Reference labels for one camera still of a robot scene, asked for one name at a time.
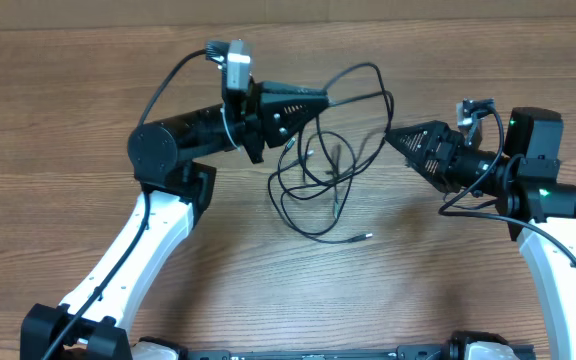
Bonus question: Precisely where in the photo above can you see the black cable bundle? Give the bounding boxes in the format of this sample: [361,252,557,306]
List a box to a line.
[266,62,395,245]

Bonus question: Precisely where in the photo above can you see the camera cable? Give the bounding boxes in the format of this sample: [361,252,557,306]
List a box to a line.
[40,40,229,360]
[437,104,576,360]

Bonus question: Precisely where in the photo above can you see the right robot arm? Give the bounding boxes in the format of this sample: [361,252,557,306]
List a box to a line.
[384,99,576,359]

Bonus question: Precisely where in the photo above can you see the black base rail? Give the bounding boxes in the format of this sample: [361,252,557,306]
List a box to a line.
[137,329,537,360]

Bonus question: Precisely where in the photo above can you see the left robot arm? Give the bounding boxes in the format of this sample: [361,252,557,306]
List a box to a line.
[20,81,330,359]

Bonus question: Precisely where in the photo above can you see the left camera cable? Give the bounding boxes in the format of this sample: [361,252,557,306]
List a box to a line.
[40,40,229,360]

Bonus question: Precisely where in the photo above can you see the right camera cable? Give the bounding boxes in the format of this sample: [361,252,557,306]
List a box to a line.
[437,104,576,360]

